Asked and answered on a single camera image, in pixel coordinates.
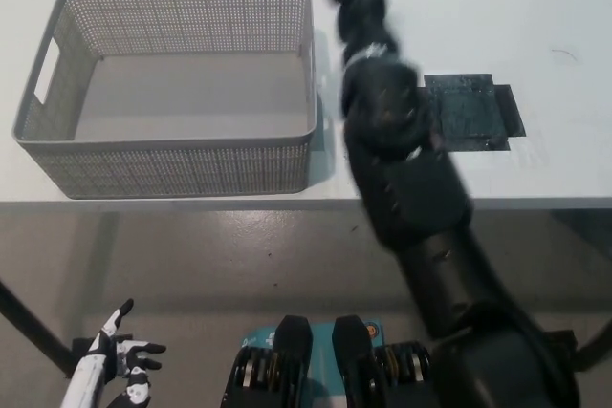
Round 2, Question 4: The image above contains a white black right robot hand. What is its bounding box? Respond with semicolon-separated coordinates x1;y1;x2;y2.
305;0;401;68

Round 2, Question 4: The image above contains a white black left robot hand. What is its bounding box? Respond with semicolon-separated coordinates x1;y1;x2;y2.
61;297;168;408

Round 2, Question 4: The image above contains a black table leg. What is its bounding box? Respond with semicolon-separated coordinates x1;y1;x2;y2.
0;278;71;376
576;311;612;374

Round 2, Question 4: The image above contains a black tape patch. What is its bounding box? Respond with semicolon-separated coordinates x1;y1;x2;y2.
424;73;527;152

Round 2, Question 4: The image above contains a black teal robot torso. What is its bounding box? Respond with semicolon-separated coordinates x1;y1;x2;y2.
219;314;439;408

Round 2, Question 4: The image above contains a gray perforated plastic basket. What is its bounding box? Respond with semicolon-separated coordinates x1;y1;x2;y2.
12;0;331;200

